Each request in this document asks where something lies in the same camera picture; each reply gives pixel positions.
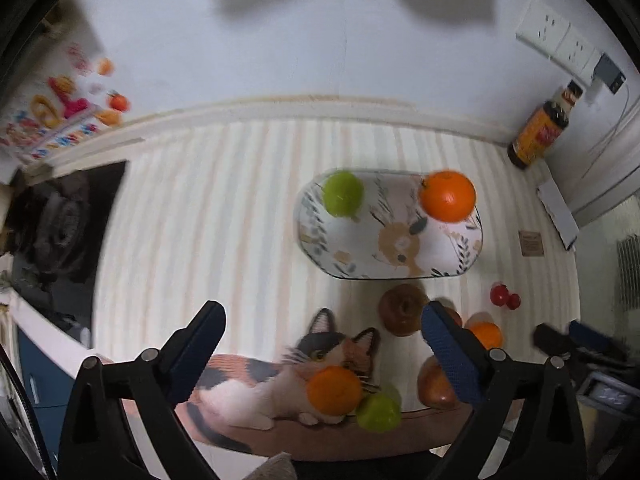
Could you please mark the reddish brown apple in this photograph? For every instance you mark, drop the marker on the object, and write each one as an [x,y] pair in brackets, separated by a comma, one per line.
[432,385]

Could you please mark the oval leaf-print plate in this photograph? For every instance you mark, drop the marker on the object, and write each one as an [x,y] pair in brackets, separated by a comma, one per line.
[360,250]

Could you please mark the grey vent grille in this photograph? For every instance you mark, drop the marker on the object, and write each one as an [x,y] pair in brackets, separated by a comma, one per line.
[627,270]

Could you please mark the brown card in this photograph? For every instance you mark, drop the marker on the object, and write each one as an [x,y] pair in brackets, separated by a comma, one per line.
[531,243]

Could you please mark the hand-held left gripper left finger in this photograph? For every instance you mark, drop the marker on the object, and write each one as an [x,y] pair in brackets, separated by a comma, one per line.
[192,355]

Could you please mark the red apple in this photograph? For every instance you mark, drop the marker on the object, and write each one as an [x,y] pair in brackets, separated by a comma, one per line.
[454,316]

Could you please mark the dark brown apple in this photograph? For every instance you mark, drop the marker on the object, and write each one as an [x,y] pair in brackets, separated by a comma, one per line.
[400,310]

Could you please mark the colourful fruit wall sticker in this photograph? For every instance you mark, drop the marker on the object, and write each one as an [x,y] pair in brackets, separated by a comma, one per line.
[60,125]

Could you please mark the small mandarin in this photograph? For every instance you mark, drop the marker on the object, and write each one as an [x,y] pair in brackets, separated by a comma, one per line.
[334,390]
[486,336]

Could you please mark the large orange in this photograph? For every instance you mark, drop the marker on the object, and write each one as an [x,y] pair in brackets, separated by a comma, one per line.
[446,196]

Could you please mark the grey plug adapter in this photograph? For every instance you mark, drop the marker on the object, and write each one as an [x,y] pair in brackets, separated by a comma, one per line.
[609,74]

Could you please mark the blue cabinet door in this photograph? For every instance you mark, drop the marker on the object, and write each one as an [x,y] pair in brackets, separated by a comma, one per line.
[35,365]

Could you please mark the black gas stove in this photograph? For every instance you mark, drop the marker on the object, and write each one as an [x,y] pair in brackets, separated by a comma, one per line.
[55,220]

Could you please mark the cat-print mat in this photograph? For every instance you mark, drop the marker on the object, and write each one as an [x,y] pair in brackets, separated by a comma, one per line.
[250,395]

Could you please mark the soy sauce bottle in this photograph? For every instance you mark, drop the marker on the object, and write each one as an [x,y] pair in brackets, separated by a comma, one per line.
[540,132]

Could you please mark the white folded paper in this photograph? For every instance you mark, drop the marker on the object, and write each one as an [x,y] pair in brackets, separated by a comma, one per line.
[557,210]

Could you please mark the green apple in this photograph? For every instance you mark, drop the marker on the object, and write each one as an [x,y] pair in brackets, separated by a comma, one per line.
[342,194]
[378,410]

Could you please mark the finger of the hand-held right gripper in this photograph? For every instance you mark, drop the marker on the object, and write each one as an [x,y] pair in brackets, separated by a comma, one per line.
[550,338]
[592,337]

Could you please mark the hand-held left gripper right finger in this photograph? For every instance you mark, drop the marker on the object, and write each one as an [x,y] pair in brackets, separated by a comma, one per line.
[450,355]

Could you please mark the white wall socket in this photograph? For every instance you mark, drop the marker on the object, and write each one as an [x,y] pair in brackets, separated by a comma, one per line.
[542,25]
[580,52]

